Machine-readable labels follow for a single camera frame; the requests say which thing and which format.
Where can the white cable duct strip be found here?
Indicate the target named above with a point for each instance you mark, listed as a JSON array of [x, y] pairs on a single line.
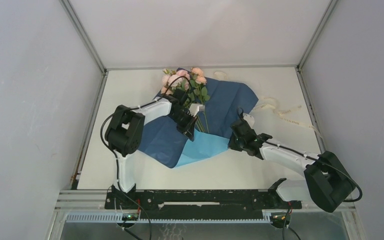
[[112, 217]]

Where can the blue wrapping paper sheet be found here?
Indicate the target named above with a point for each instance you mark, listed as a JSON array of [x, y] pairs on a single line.
[[162, 141]]

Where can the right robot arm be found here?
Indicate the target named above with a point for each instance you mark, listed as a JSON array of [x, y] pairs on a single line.
[[325, 181]]

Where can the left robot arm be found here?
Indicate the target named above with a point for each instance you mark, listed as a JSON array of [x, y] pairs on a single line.
[[122, 132]]

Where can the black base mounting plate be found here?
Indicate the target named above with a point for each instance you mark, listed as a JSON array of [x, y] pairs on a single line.
[[183, 212]]

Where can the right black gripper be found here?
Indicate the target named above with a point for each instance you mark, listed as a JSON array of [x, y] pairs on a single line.
[[232, 145]]

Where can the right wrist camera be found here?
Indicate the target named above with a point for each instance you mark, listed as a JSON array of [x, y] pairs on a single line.
[[248, 118]]

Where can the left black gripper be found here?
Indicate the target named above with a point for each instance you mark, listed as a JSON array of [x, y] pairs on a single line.
[[188, 130]]

